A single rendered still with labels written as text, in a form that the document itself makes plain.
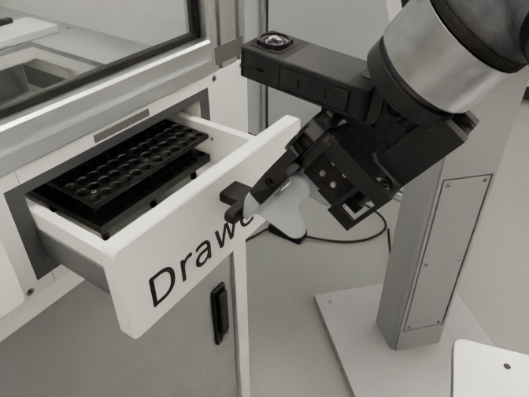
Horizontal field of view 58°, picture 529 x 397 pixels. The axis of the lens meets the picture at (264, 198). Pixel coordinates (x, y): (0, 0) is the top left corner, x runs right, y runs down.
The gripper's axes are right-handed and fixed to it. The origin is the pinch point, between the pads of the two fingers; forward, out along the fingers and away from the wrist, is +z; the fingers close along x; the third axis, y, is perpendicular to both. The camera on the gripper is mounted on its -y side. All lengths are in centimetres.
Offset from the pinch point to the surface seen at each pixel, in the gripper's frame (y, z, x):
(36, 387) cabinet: -1.7, 32.2, -18.8
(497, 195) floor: 61, 69, 160
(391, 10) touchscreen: -8.1, -3.2, 42.0
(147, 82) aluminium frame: -18.2, 5.7, 4.2
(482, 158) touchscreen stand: 23, 14, 65
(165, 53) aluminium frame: -20.1, 4.9, 8.6
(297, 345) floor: 36, 87, 48
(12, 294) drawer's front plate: -9.1, 16.1, -18.1
